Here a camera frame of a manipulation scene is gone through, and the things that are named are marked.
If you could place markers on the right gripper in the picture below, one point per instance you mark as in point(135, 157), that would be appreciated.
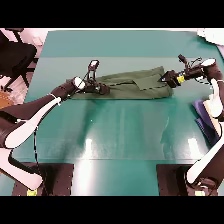
point(172, 78)

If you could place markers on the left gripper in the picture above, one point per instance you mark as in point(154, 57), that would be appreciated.
point(98, 88)

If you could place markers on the green shirt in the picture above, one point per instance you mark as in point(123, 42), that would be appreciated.
point(133, 87)

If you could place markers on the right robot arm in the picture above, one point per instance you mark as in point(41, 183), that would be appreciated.
point(210, 160)

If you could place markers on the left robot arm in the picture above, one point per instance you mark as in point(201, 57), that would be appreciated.
point(31, 115)

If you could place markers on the cream garment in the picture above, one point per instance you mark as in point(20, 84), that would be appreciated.
point(213, 113)

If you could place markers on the purple garment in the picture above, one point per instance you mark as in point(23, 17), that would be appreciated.
point(204, 125)

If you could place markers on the white garment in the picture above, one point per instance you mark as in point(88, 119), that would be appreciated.
point(211, 35)

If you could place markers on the black office chair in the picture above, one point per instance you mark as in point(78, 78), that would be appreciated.
point(15, 56)

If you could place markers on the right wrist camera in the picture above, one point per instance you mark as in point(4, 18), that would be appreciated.
point(188, 64)

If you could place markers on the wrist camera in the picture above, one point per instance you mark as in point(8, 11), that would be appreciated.
point(188, 64)
point(93, 66)

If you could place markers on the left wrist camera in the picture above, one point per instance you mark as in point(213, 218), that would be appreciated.
point(93, 66)

